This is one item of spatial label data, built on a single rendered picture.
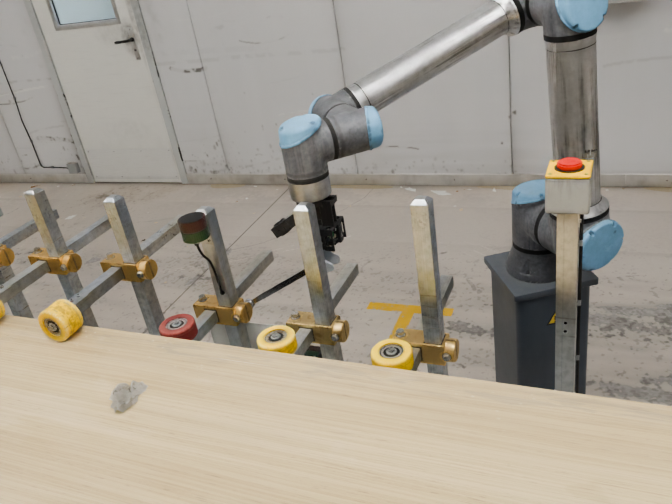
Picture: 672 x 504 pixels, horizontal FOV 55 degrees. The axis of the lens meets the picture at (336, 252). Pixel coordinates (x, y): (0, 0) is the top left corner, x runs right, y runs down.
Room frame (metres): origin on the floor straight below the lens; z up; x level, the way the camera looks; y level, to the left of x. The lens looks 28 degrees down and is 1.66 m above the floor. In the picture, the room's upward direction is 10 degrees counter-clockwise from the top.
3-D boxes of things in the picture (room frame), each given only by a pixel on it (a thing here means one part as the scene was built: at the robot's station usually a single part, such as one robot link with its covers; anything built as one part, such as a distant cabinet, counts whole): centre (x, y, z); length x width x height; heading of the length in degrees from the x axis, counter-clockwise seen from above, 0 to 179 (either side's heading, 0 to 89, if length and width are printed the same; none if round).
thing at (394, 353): (0.98, -0.07, 0.85); 0.08 x 0.08 x 0.11
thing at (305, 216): (1.21, 0.05, 0.90); 0.03 x 0.03 x 0.48; 63
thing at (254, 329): (1.33, 0.23, 0.75); 0.26 x 0.01 x 0.10; 63
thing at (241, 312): (1.33, 0.29, 0.85); 0.13 x 0.06 x 0.05; 63
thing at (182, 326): (1.21, 0.37, 0.85); 0.08 x 0.08 x 0.11
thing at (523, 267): (1.67, -0.60, 0.65); 0.19 x 0.19 x 0.10
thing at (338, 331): (1.22, 0.07, 0.82); 0.13 x 0.06 x 0.05; 63
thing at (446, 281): (1.16, -0.16, 0.81); 0.43 x 0.03 x 0.04; 153
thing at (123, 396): (0.99, 0.44, 0.91); 0.09 x 0.07 x 0.02; 165
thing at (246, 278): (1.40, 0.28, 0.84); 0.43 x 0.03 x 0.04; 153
